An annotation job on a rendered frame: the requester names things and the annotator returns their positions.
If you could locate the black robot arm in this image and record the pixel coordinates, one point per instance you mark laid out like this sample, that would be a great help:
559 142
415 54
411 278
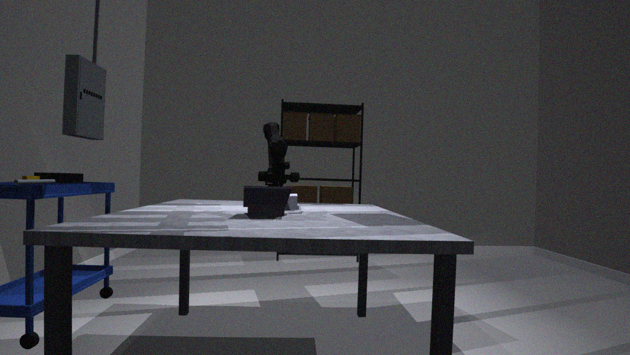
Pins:
277 147

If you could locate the grey switch panel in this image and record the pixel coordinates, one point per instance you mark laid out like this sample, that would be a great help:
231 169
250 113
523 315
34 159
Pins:
265 200

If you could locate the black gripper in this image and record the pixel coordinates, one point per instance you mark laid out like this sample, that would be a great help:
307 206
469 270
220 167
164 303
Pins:
293 177

